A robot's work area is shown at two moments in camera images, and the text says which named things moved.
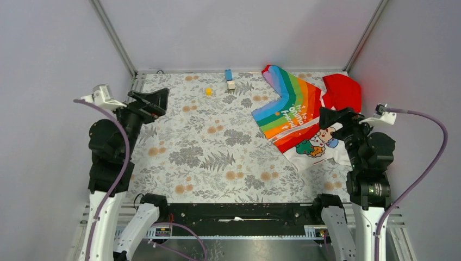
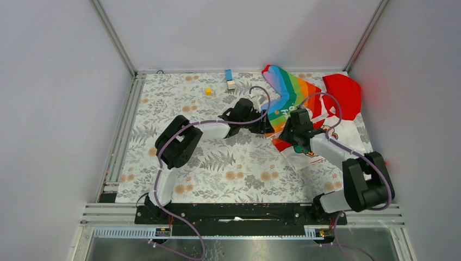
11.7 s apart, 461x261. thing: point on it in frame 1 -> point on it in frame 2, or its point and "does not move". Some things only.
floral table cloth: (206, 147) does not move
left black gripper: (159, 98) -> (262, 126)
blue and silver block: (229, 76) does not move
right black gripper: (328, 116) -> (284, 135)
